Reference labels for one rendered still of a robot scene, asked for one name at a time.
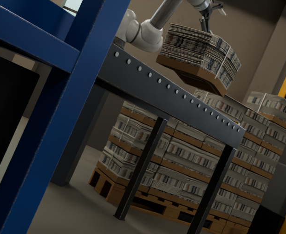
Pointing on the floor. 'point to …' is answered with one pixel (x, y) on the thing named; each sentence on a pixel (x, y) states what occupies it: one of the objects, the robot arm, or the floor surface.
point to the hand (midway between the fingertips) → (217, 24)
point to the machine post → (54, 119)
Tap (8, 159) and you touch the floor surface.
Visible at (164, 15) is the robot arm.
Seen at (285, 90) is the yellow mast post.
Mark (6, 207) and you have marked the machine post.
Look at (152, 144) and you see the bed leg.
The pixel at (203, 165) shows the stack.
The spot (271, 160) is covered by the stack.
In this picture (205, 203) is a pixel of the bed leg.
